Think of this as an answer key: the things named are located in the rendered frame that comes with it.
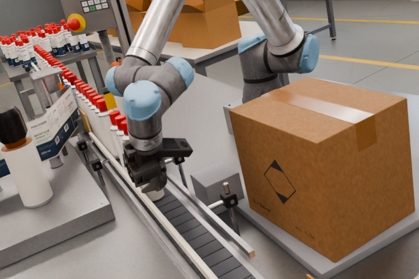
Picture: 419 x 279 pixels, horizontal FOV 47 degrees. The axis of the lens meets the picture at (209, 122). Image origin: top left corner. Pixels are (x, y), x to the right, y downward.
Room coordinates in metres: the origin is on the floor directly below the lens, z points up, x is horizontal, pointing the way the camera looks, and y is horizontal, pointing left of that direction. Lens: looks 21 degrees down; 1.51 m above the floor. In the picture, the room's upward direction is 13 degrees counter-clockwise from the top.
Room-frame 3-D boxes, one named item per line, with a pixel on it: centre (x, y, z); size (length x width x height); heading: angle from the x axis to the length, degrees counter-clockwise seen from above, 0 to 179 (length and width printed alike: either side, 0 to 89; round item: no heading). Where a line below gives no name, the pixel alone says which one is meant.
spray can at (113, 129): (1.34, 0.26, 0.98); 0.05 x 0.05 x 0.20
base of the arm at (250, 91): (1.54, -0.20, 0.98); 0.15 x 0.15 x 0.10
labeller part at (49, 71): (1.84, 0.56, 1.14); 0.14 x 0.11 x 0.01; 22
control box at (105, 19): (1.62, 0.28, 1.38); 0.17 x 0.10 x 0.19; 77
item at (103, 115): (1.49, 0.32, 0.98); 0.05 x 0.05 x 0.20
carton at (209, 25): (3.35, -0.15, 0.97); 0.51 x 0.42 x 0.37; 125
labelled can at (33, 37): (3.83, 1.12, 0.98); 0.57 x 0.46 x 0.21; 112
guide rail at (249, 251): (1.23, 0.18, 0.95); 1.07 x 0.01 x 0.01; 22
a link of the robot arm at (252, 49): (1.54, -0.21, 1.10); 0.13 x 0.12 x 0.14; 48
